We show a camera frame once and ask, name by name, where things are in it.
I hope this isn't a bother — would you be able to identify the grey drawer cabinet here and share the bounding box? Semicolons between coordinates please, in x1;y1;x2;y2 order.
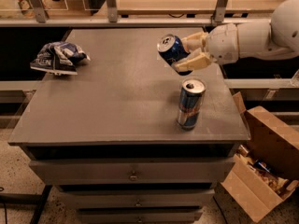
9;28;248;224

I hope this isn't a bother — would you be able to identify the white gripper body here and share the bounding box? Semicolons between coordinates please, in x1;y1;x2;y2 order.
206;23;239;65

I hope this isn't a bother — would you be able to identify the crumpled blue chip bag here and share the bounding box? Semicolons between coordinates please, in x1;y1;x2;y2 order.
30;41;90;76

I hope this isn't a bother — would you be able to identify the grey metal shelf post left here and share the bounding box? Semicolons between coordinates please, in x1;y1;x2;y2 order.
30;0;47;23

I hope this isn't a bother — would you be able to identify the wooden back shelf board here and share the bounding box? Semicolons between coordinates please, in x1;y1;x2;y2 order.
117;0;286;15

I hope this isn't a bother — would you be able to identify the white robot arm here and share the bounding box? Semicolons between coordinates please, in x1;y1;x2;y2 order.
171;0;299;73

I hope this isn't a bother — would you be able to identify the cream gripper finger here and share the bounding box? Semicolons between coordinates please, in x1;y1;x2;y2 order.
171;52;213;73
181;32;208;52

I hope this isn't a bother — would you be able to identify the grey metal shelf post middle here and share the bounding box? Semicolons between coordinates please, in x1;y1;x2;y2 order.
107;0;118;22

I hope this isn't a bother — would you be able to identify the blue pepsi can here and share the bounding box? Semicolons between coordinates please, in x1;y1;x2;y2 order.
157;34;190;76

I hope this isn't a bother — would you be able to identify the grey metal shelf post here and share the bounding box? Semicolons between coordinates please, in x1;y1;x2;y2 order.
107;0;118;22
30;0;47;23
212;0;228;22

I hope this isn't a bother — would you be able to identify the open cardboard box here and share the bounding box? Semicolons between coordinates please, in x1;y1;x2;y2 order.
222;92;299;223

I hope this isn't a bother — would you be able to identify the red bull can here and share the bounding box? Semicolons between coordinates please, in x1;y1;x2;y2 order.
177;77;206;130

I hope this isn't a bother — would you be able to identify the grey metal shelf post right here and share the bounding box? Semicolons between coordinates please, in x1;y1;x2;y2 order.
212;0;228;22

